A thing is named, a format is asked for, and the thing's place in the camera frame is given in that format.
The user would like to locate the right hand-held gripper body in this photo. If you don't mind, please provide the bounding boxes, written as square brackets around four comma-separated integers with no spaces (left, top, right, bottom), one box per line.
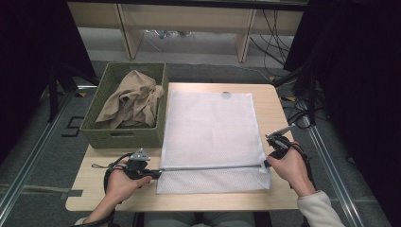
[266,124,296,160]

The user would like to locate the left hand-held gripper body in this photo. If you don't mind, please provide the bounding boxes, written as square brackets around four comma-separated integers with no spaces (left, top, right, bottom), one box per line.
[125,148,152,181]

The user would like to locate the green woven basket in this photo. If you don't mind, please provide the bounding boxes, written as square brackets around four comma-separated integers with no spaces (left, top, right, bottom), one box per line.
[79,61,169,149]

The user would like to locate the beige garment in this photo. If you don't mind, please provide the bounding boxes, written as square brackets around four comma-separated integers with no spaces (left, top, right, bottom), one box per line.
[95,69,166,130]

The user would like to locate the white mesh laundry bag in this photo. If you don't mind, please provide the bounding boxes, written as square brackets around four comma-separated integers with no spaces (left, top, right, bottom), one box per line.
[156,90,272,195]

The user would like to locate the person's right hand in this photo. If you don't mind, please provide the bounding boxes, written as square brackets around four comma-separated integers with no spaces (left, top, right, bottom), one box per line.
[266,141,317,199]

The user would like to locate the person's left hand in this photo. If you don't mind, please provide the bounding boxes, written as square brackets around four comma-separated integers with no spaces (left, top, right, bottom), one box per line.
[105,158,153,205]

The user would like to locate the person's lap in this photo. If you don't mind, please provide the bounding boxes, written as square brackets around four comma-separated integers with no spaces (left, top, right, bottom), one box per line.
[143,211,256,227]

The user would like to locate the black metal stand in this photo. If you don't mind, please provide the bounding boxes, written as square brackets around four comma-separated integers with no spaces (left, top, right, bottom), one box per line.
[272,62,329,127]
[46,60,98,123]

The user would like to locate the grey floor tape strip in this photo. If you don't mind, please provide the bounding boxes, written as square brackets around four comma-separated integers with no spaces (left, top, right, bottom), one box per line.
[0,183,83,200]

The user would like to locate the black curtain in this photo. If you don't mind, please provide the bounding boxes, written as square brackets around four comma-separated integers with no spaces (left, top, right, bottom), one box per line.
[0,0,96,165]
[283,0,401,227]

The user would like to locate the clear plastic clutter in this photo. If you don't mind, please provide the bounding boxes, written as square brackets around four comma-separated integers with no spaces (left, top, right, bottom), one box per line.
[145,29,192,40]

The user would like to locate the light wooden desk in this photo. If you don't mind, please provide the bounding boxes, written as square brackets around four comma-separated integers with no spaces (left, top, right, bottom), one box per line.
[66,0,305,63]

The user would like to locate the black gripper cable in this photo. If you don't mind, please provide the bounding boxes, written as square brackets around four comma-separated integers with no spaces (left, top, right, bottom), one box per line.
[71,152,134,227]
[283,141,316,190]

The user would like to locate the black floor cables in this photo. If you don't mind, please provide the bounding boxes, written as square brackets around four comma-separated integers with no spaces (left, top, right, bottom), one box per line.
[282,97,325,131]

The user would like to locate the aluminium floor rail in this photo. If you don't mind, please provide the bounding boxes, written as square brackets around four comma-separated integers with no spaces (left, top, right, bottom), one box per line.
[302,116,367,227]
[0,84,98,218]

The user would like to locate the hanging black cables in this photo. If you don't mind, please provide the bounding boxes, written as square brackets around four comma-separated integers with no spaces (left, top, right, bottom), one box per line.
[250,9,296,77]

